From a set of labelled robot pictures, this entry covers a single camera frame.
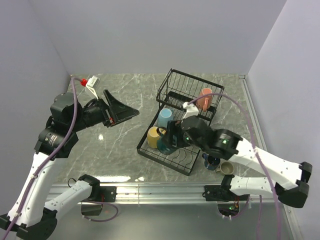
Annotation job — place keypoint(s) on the black box under rail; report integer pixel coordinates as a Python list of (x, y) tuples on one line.
[(91, 209)]

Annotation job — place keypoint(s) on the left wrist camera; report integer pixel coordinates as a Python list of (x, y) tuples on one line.
[(90, 86)]

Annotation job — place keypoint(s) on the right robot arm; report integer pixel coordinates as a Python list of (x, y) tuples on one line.
[(288, 181)]

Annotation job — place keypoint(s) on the light blue mug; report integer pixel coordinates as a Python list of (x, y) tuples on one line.
[(164, 116)]

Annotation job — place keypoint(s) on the pink mug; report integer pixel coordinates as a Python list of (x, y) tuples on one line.
[(205, 102)]

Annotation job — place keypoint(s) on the aluminium front rail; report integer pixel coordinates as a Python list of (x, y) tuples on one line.
[(158, 193)]

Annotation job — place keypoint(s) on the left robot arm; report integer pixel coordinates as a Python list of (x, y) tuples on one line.
[(33, 216)]

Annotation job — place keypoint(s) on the cream yellow mug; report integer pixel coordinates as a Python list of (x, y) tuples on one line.
[(153, 135)]

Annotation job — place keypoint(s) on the grey-green ceramic mug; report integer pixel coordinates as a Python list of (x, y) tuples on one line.
[(225, 168)]

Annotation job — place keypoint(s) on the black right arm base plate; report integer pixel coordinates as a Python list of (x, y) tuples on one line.
[(217, 193)]

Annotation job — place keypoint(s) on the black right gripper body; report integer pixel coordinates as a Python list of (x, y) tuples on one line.
[(183, 140)]

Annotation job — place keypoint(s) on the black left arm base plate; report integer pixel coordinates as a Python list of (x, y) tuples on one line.
[(108, 193)]

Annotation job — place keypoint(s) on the dark blue glazed mug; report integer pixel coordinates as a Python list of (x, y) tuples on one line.
[(210, 162)]

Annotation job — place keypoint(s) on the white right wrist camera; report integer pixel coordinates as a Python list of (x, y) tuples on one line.
[(190, 110)]

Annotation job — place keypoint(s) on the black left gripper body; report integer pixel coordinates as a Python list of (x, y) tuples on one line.
[(94, 114)]

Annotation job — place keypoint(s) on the white aluminium side rail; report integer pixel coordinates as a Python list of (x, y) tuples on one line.
[(253, 116)]

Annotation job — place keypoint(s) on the dark green mug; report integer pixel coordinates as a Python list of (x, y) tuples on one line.
[(164, 144)]

